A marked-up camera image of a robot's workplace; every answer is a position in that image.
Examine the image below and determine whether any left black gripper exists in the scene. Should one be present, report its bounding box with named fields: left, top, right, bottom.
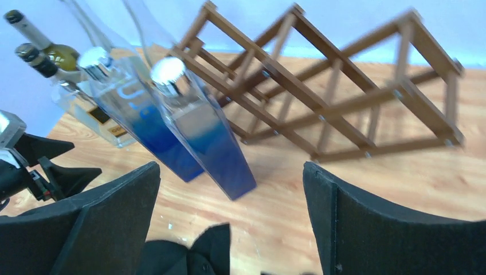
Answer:
left=1, top=133, right=102, bottom=207

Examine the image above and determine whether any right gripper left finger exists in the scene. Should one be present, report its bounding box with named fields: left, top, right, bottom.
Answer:
left=1, top=162, right=160, bottom=274

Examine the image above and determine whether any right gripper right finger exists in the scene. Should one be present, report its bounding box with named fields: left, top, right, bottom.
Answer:
left=303, top=162, right=485, bottom=274

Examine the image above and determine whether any small clear black-capped bottle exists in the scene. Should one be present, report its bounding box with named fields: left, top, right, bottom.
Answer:
left=15, top=43, right=136, bottom=148

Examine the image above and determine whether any blue labelled clear bottle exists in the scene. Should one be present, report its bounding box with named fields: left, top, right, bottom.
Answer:
left=77, top=46, right=203, bottom=182

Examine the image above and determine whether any dark green wine bottle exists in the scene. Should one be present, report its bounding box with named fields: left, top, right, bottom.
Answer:
left=3, top=9, right=80, bottom=72

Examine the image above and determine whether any brown wooden wine rack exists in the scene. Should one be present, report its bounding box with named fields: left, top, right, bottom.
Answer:
left=171, top=1, right=464, bottom=163

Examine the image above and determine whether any black cloth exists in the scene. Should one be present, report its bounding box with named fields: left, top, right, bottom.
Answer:
left=136, top=223, right=232, bottom=275

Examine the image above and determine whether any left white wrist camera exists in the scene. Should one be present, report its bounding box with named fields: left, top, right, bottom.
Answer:
left=1, top=110, right=28, bottom=168

